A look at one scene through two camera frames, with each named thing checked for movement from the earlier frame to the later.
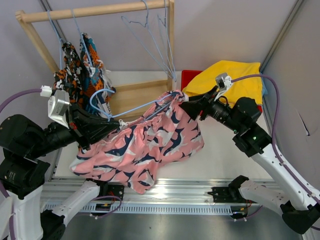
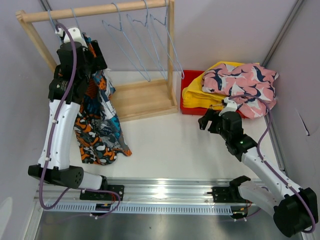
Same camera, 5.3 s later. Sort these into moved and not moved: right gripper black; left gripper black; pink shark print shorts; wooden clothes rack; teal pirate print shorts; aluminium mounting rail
Moved: right gripper black; left gripper black; pink shark print shorts
Not moved: wooden clothes rack; aluminium mounting rail; teal pirate print shorts
